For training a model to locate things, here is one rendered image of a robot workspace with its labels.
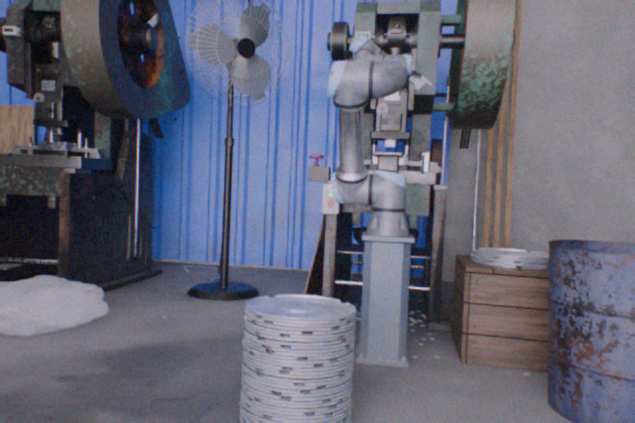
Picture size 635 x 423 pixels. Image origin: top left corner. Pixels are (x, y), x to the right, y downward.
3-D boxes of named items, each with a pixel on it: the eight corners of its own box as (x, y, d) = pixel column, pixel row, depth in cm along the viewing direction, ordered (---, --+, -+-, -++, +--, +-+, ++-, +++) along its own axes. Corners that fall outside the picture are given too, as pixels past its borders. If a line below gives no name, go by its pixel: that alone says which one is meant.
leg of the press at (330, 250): (332, 322, 266) (341, 123, 261) (307, 320, 268) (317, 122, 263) (350, 288, 357) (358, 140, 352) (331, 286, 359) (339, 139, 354)
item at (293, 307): (378, 315, 150) (378, 311, 150) (284, 326, 134) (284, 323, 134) (313, 294, 174) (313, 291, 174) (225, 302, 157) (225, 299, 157)
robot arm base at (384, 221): (410, 237, 205) (411, 210, 204) (366, 235, 206) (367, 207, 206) (407, 233, 220) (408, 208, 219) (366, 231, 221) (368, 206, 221)
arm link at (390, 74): (410, 63, 178) (413, 48, 223) (373, 63, 180) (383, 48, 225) (407, 101, 183) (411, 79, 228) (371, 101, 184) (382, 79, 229)
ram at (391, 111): (406, 131, 276) (410, 67, 274) (374, 130, 278) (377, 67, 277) (406, 134, 293) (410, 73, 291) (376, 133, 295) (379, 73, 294)
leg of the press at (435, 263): (453, 333, 258) (465, 125, 253) (427, 331, 259) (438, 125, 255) (441, 295, 348) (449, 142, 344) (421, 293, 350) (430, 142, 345)
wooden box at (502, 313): (576, 375, 207) (581, 275, 205) (460, 362, 213) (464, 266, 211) (548, 345, 247) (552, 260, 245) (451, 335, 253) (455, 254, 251)
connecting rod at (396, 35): (406, 86, 277) (411, 10, 276) (379, 86, 279) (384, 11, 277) (406, 93, 298) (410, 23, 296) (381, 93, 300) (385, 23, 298)
